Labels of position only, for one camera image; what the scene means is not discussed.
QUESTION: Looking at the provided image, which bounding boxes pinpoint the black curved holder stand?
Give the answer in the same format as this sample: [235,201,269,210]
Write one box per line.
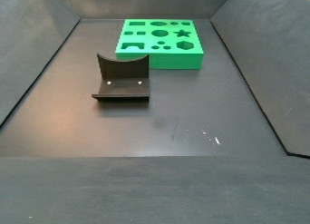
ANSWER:
[92,54,149,101]

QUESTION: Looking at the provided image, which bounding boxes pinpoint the green shape sorter board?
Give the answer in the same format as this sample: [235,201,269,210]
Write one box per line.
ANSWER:
[114,19,202,70]

